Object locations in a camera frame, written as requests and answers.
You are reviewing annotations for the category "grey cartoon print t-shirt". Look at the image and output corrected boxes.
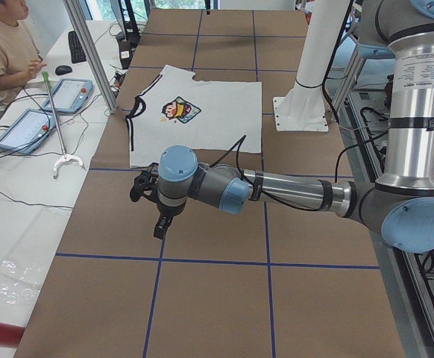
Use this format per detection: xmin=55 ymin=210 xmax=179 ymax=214
xmin=126 ymin=65 xmax=262 ymax=168

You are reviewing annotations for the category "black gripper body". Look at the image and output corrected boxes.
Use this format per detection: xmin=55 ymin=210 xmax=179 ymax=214
xmin=130 ymin=171 xmax=184 ymax=216

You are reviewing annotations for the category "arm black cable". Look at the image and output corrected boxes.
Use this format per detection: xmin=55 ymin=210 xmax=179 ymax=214
xmin=209 ymin=134 xmax=389 ymax=210

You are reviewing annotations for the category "clear plastic bag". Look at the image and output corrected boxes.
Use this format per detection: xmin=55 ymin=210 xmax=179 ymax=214
xmin=0 ymin=259 xmax=44 ymax=305

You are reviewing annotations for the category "metal reacher grabber tool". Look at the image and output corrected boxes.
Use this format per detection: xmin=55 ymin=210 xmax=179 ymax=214
xmin=42 ymin=71 xmax=85 ymax=180

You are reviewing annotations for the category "near blue teach pendant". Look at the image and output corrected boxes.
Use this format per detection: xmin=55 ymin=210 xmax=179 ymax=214
xmin=0 ymin=109 xmax=55 ymax=155

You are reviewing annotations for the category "black pendant cable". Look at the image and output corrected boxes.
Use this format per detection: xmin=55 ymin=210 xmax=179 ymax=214
xmin=0 ymin=85 xmax=102 ymax=210

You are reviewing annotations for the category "far blue teach pendant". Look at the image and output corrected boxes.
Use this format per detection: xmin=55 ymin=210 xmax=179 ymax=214
xmin=45 ymin=78 xmax=93 ymax=114

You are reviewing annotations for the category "black computer mouse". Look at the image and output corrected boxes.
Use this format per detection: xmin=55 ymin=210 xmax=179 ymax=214
xmin=54 ymin=65 xmax=73 ymax=76

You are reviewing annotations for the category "blue teach pendant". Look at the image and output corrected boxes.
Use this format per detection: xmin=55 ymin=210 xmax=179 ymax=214
xmin=0 ymin=109 xmax=55 ymax=155
xmin=45 ymin=78 xmax=93 ymax=114

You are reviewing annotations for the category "black keyboard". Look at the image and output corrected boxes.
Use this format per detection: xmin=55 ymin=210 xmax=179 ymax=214
xmin=68 ymin=31 xmax=87 ymax=63

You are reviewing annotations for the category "white camera mast base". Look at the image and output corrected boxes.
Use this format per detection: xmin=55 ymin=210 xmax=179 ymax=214
xmin=273 ymin=0 xmax=352 ymax=132

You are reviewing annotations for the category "aluminium frame post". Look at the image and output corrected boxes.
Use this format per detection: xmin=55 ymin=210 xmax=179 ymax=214
xmin=63 ymin=0 xmax=117 ymax=114

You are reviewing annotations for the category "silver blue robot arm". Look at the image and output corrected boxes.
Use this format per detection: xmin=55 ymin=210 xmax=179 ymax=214
xmin=130 ymin=1 xmax=434 ymax=254

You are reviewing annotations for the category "person in beige shirt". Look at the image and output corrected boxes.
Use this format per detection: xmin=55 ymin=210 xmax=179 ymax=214
xmin=0 ymin=0 xmax=45 ymax=105

